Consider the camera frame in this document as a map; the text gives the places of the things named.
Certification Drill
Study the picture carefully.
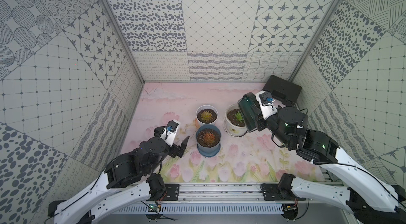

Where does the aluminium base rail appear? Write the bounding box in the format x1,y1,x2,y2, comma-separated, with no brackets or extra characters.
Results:
90,181,351,205

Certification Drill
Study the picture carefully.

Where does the blue succulent pot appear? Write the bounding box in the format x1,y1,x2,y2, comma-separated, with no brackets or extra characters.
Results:
196,125,222,157

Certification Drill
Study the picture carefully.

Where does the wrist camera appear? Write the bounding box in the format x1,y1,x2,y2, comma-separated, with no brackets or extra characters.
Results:
160,120,180,147
255,90,278,120

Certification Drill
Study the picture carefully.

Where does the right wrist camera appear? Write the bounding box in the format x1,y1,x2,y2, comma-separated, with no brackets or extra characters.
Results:
255,90,278,120

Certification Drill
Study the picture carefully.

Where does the green watering can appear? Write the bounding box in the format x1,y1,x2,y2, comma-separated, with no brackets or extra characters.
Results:
237,93,266,132

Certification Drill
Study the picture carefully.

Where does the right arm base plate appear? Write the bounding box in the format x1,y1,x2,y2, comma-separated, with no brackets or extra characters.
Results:
260,183,306,201

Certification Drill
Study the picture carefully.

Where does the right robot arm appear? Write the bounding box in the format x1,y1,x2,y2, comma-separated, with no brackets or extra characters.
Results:
254,105,406,224

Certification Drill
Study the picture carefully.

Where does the white slotted cable duct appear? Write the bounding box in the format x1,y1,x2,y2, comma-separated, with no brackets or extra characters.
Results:
114,202,283,214

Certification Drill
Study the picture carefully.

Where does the large white succulent pot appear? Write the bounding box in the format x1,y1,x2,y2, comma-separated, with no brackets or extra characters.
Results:
224,104,247,137

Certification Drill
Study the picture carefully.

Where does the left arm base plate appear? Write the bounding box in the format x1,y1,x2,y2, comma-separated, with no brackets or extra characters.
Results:
149,183,180,201

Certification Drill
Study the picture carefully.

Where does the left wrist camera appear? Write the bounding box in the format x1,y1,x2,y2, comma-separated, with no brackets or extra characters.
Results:
160,120,180,147

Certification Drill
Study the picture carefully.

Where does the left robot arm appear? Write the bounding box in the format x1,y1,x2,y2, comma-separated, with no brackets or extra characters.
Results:
48,120,189,224

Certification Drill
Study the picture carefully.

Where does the black plastic case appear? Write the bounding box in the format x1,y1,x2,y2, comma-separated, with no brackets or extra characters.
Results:
262,75,302,106

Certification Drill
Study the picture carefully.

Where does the small white succulent pot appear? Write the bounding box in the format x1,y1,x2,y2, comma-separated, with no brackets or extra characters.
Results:
195,105,218,128

